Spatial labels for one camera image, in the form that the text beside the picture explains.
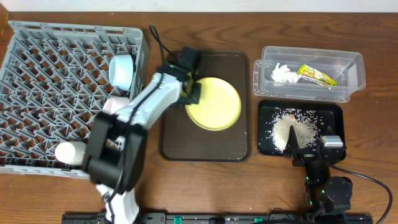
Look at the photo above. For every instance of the crumpled white tissue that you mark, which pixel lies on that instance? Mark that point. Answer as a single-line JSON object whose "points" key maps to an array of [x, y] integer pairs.
{"points": [[284, 74]]}

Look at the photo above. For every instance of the light blue bowl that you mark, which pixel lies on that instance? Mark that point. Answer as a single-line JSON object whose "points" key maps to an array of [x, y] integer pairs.
{"points": [[121, 69]]}

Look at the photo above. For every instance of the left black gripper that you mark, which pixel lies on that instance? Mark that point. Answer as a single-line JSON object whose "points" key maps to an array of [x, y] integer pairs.
{"points": [[193, 94]]}

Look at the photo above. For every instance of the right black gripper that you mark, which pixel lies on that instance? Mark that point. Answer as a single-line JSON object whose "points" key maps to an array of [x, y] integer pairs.
{"points": [[306, 157]]}

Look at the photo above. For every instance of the green orange snack wrapper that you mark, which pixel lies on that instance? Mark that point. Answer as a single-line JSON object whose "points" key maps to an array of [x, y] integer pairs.
{"points": [[316, 76]]}

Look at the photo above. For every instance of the black tray bin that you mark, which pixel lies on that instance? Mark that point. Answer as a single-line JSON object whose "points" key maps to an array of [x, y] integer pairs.
{"points": [[309, 120]]}

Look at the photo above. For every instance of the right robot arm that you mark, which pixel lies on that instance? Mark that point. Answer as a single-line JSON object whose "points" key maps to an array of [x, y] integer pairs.
{"points": [[329, 196]]}

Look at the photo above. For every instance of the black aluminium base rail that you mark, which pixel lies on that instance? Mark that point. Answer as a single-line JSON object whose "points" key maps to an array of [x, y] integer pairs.
{"points": [[277, 216]]}

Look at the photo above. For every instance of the grey plastic dish rack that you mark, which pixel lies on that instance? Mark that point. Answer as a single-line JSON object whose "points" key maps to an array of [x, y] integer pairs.
{"points": [[54, 81]]}

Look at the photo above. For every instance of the dark brown serving tray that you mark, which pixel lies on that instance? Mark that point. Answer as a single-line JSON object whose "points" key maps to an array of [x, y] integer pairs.
{"points": [[183, 140]]}

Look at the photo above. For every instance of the yellow plate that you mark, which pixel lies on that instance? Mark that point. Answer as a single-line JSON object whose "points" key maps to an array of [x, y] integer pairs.
{"points": [[219, 105]]}

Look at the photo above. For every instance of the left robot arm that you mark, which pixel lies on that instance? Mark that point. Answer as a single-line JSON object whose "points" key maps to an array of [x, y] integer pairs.
{"points": [[114, 157]]}

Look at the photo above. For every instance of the pink bowl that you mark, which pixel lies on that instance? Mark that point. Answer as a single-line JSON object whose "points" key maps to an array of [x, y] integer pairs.
{"points": [[115, 103]]}

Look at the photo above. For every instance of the clear plastic waste bin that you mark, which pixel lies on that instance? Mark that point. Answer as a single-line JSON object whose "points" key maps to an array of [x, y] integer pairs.
{"points": [[346, 68]]}

